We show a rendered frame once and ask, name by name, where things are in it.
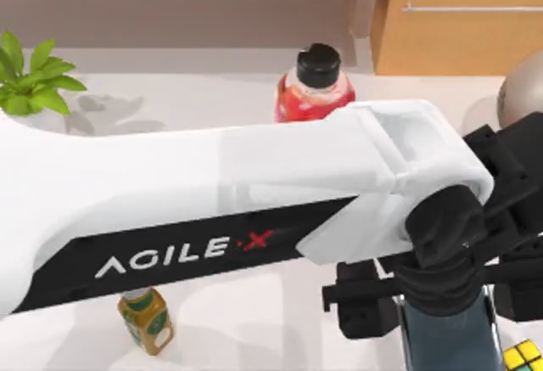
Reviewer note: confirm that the wooden cupboard door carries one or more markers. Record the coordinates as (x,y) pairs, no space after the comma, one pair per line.
(466,44)

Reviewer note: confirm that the red bottle with black cap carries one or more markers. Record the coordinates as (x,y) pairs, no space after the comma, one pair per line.
(301,95)

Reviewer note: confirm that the colourful puzzle cube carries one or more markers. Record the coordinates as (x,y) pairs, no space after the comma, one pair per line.
(526,358)

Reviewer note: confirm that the open wooden shelves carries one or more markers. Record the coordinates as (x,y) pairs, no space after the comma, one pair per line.
(169,10)

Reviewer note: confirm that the green potted plant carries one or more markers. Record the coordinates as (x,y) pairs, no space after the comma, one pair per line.
(29,86)

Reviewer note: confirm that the dark blue-grey container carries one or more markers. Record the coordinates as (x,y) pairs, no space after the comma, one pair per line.
(445,341)

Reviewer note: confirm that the yellow and green bottle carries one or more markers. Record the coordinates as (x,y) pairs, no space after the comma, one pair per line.
(148,324)

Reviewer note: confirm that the grey round object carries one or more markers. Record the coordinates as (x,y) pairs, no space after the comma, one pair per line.
(526,91)

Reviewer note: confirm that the wooden cupboard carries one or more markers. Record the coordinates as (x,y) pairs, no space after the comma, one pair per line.
(445,44)

